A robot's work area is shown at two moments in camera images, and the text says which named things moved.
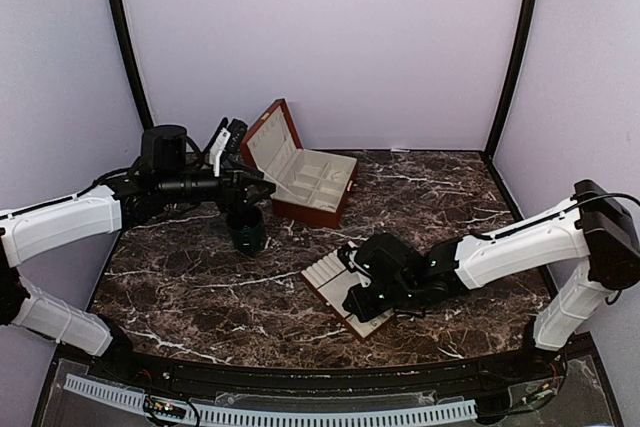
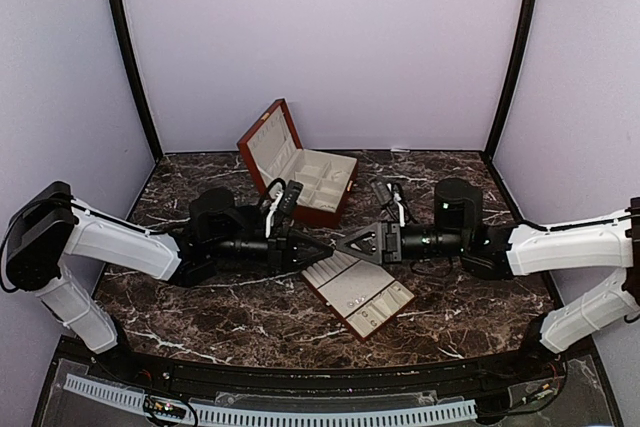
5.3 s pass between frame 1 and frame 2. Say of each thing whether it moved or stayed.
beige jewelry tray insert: stayed
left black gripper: moved
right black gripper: moved
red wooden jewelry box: stayed
